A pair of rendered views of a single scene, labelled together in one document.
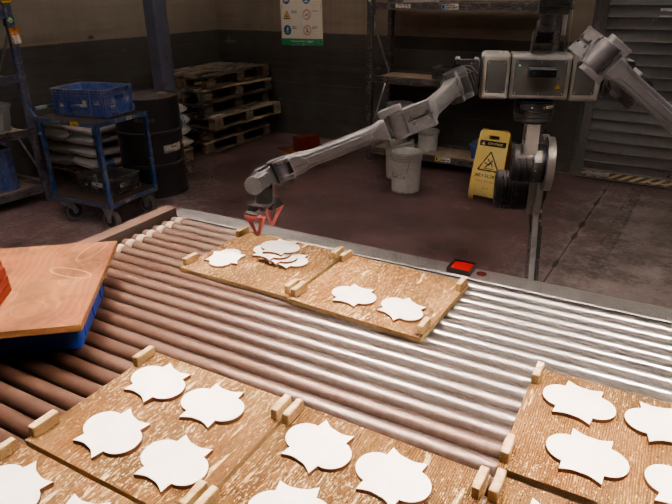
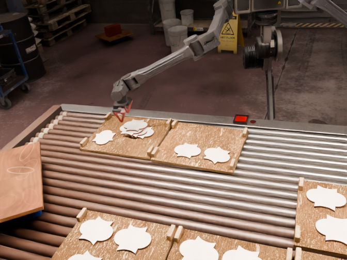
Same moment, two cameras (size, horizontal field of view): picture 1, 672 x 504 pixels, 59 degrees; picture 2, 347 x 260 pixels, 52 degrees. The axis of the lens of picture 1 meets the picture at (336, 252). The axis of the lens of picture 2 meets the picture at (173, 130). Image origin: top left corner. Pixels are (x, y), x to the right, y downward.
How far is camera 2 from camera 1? 0.30 m
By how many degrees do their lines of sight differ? 10
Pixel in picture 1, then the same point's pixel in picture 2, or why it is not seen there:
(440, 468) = (266, 252)
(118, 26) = not seen: outside the picture
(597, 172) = (289, 23)
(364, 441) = (221, 244)
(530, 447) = (308, 229)
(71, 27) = not seen: outside the picture
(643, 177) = (315, 23)
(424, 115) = (211, 39)
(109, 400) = (72, 247)
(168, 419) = (110, 252)
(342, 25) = not seen: outside the picture
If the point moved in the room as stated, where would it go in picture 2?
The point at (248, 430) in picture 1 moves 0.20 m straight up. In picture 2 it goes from (157, 250) to (149, 210)
